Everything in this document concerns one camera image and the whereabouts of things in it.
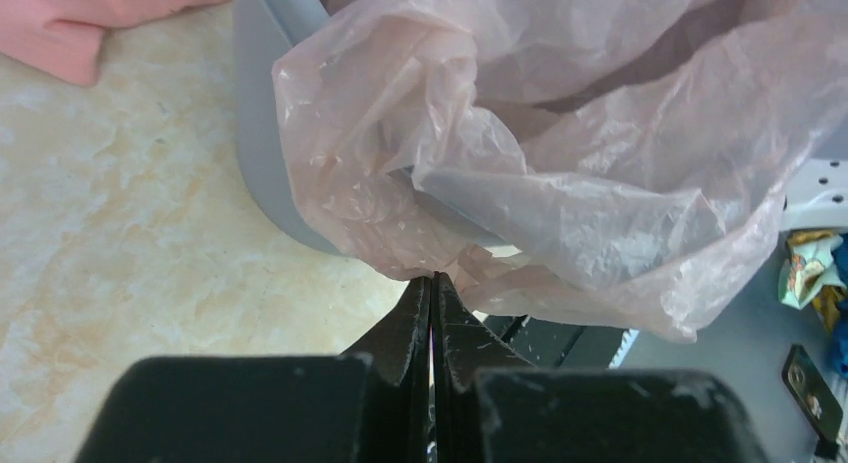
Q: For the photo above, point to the colourful crumpled cloth pile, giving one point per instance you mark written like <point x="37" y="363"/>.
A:
<point x="815" y="273"/>

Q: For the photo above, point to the translucent pink trash bag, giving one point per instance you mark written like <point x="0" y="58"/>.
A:
<point x="598" y="162"/>

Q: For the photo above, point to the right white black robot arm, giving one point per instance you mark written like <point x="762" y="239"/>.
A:
<point x="816" y="197"/>

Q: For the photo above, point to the pink cloth towel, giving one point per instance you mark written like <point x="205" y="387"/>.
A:
<point x="63" y="38"/>

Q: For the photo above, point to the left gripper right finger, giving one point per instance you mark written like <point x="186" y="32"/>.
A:
<point x="492" y="405"/>

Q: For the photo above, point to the black phone on floor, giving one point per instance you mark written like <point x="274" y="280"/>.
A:
<point x="812" y="394"/>

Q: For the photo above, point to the white toothed cable strip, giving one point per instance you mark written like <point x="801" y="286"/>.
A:
<point x="627" y="340"/>

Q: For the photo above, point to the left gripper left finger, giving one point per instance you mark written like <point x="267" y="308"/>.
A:
<point x="367" y="404"/>

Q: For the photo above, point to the grey plastic trash bin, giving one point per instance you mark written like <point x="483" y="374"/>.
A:
<point x="264" y="31"/>

